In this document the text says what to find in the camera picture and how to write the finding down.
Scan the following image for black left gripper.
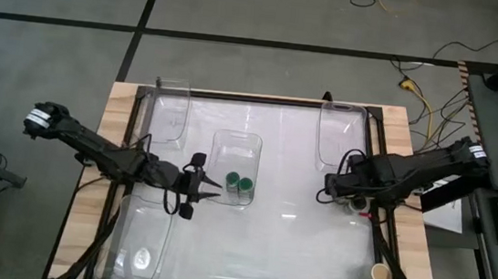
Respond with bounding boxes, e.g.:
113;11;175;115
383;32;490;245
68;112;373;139
173;150;226;223

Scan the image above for tan lid spice jar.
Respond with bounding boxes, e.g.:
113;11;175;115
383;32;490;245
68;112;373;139
361;260;394;279

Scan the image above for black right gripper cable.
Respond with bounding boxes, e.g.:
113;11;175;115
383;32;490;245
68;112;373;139
314;145;368;210

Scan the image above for white paper sheet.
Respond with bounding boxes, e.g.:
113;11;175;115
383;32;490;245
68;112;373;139
420;192;467;235

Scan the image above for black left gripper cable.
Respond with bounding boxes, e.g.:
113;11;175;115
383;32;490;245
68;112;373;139
160;184;184;217

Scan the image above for yellow cable with plug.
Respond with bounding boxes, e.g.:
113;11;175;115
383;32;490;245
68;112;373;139
392;77;441;153

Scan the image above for long black floor cable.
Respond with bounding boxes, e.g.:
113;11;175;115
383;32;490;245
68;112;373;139
431;28;498;67

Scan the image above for black metal rig frame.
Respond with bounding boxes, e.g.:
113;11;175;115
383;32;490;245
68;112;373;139
51;67;458;279

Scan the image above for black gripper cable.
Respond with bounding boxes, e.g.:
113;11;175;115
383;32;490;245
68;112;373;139
314;145;368;210
160;184;184;217

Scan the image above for yellow floor cable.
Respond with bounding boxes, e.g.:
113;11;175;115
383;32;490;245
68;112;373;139
373;0;422;18

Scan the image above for light wooden table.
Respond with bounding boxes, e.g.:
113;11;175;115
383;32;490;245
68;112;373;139
47;75;459;279

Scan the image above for clear plastic bin with sticker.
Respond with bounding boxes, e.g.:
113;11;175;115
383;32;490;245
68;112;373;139
96;191;175;279

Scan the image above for black cable bundle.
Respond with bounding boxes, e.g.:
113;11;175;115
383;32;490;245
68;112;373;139
379;56;475;164

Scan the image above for black floor beam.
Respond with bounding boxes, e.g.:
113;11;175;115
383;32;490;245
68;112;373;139
418;173;492;219

